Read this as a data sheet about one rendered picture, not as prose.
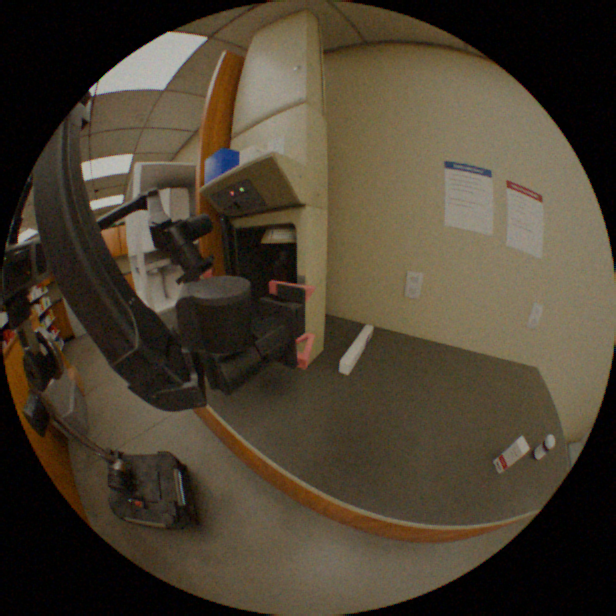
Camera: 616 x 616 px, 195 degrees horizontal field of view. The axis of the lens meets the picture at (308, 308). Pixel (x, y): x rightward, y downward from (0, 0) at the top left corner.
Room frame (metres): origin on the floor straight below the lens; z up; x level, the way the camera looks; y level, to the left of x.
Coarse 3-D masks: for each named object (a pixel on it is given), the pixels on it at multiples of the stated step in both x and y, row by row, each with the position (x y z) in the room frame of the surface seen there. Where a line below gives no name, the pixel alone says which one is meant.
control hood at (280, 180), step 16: (256, 160) 0.38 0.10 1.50; (272, 160) 0.36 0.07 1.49; (288, 160) 0.39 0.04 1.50; (224, 176) 0.44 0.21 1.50; (240, 176) 0.42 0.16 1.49; (256, 176) 0.41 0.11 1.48; (272, 176) 0.39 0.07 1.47; (288, 176) 0.39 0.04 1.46; (304, 176) 0.44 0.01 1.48; (208, 192) 0.51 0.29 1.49; (272, 192) 0.43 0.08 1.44; (288, 192) 0.41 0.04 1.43; (304, 192) 0.44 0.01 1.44; (256, 208) 0.50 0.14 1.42; (272, 208) 0.48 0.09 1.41
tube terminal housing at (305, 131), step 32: (256, 128) 0.54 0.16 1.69; (288, 128) 0.47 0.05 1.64; (320, 128) 0.50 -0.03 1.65; (320, 160) 0.50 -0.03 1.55; (320, 192) 0.50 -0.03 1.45; (256, 224) 0.54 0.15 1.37; (320, 224) 0.50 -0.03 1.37; (320, 256) 0.50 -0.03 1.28; (320, 288) 0.51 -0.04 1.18; (320, 320) 0.51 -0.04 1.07
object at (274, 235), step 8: (288, 224) 0.54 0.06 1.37; (272, 232) 0.54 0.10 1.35; (280, 232) 0.53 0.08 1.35; (288, 232) 0.53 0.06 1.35; (296, 232) 0.54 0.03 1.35; (264, 240) 0.55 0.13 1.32; (272, 240) 0.53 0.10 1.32; (280, 240) 0.52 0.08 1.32; (288, 240) 0.52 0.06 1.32; (296, 240) 0.53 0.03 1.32
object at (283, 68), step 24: (288, 24) 0.50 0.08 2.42; (312, 24) 0.49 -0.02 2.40; (264, 48) 0.56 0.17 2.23; (288, 48) 0.49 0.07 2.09; (312, 48) 0.48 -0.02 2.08; (264, 72) 0.54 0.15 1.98; (288, 72) 0.48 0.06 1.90; (312, 72) 0.48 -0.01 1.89; (240, 96) 0.60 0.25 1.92; (264, 96) 0.53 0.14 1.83; (288, 96) 0.48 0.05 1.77; (312, 96) 0.48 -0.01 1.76; (240, 120) 0.59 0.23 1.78; (264, 120) 0.53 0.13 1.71
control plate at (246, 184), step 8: (240, 184) 0.44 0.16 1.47; (248, 184) 0.43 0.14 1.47; (216, 192) 0.50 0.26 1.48; (224, 192) 0.49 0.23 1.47; (240, 192) 0.47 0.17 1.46; (248, 192) 0.46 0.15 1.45; (256, 192) 0.45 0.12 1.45; (216, 200) 0.53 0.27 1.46; (224, 200) 0.52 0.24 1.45; (232, 200) 0.50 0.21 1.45; (240, 200) 0.49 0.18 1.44; (248, 200) 0.48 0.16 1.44; (256, 200) 0.47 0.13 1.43; (232, 208) 0.53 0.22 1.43; (240, 208) 0.52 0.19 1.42; (248, 208) 0.51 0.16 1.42
